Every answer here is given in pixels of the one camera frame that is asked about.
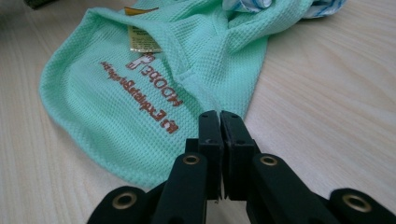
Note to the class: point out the mint green shirt striped trim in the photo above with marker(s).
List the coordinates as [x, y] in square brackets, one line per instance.
[109, 102]

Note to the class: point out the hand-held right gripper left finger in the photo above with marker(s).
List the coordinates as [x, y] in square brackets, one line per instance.
[213, 137]

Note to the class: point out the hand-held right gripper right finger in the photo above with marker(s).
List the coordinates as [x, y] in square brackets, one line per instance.
[236, 140]

